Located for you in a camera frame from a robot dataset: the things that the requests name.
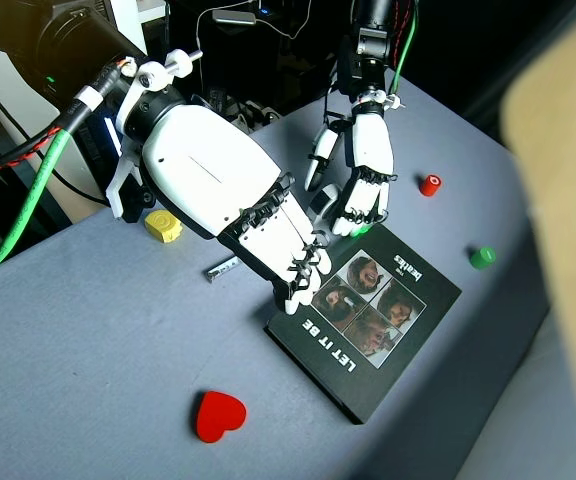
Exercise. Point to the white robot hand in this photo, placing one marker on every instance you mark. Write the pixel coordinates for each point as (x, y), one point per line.
(203, 165)
(370, 145)

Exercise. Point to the grey and black tape measure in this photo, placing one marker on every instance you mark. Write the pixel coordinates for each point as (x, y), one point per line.
(324, 200)

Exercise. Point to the black Let It Be album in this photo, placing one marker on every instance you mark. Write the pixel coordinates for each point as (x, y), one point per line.
(418, 340)

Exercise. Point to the red cylinder block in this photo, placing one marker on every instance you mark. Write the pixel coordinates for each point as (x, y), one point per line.
(430, 186)

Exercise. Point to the white power strip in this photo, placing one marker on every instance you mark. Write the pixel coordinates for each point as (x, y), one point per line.
(255, 115)

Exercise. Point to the grey flat device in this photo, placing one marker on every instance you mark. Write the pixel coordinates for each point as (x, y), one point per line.
(233, 17)

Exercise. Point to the green cylinder block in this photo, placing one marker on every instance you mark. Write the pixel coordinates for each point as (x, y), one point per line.
(483, 258)

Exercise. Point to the grey table cloth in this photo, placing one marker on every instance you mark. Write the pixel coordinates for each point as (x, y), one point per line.
(118, 325)

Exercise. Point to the blurred beige panel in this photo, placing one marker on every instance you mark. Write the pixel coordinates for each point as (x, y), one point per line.
(568, 200)

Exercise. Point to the red heart block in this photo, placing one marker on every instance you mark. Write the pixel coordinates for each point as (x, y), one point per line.
(220, 415)

